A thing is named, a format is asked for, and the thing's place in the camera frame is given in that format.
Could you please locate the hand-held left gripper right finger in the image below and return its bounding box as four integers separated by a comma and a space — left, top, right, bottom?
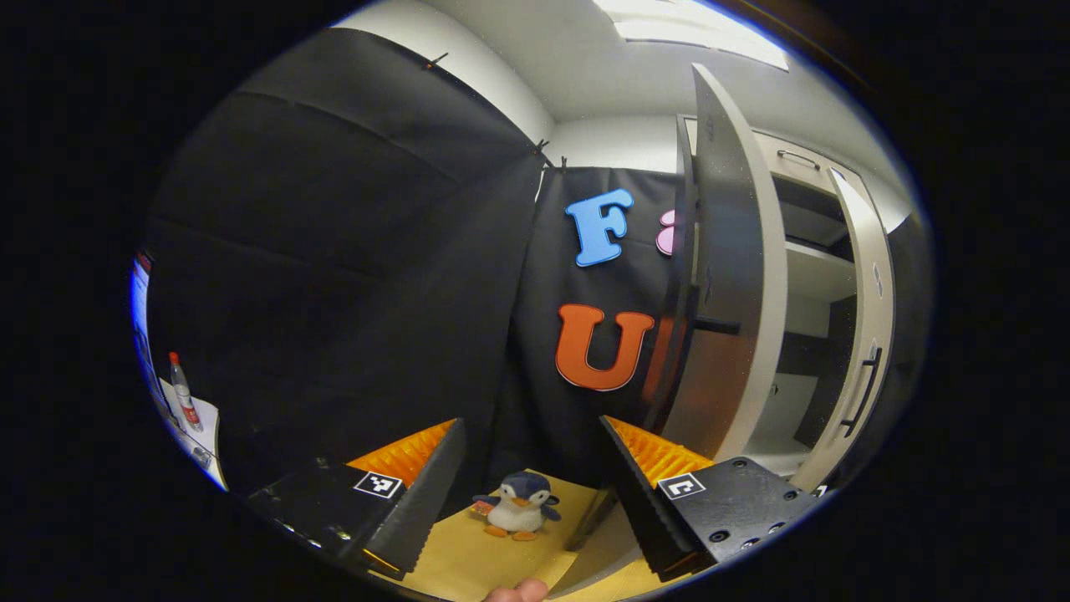
599, 415, 824, 584

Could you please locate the penguin plush toy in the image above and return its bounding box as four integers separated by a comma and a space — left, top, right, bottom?
471, 470, 563, 542

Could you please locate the white cabinet shelf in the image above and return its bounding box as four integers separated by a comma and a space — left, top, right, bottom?
744, 435, 816, 477
784, 241, 858, 304

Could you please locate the white cabinet drawer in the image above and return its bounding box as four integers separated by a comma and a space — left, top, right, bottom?
752, 130, 874, 202

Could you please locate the ceiling light panel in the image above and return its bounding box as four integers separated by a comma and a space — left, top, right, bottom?
594, 0, 791, 72

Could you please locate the red cap bottle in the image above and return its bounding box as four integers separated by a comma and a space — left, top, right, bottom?
168, 351, 204, 433

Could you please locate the white and grey cabinet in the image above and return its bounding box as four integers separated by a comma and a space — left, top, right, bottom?
644, 115, 912, 494

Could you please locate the white side table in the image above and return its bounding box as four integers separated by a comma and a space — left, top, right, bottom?
159, 376, 228, 490

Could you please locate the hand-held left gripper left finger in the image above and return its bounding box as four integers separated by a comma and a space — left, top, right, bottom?
247, 418, 467, 581

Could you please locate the white cabinet door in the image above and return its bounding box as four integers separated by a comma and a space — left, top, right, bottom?
548, 63, 788, 599
790, 167, 895, 494

